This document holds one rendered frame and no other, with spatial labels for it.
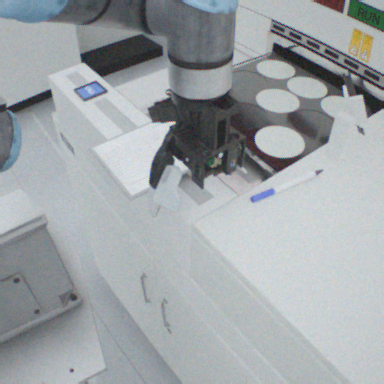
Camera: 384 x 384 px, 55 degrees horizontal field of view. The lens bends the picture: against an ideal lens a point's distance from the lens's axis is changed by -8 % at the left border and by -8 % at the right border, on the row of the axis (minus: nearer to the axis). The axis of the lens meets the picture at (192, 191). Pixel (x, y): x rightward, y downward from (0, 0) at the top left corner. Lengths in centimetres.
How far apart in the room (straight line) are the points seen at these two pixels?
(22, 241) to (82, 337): 20
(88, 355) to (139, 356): 88
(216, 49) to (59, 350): 48
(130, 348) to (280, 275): 106
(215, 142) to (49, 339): 40
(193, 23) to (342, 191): 36
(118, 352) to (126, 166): 99
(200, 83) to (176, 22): 7
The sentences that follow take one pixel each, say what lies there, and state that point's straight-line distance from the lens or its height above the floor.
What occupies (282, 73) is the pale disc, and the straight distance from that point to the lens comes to 105.
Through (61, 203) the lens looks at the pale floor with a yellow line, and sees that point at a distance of 199.
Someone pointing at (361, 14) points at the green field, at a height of 109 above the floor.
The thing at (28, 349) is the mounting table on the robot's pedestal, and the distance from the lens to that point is 66.
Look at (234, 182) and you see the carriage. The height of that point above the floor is 88.
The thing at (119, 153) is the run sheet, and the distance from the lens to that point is 67.
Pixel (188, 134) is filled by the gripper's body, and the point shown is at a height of 108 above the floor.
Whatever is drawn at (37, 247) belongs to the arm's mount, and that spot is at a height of 99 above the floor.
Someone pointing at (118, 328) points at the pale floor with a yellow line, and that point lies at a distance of 156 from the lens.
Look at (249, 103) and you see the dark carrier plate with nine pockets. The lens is 91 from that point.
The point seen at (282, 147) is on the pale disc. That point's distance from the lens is 80.
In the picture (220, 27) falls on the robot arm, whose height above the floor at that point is 124.
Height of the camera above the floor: 139
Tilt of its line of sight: 46 degrees down
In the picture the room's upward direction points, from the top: straight up
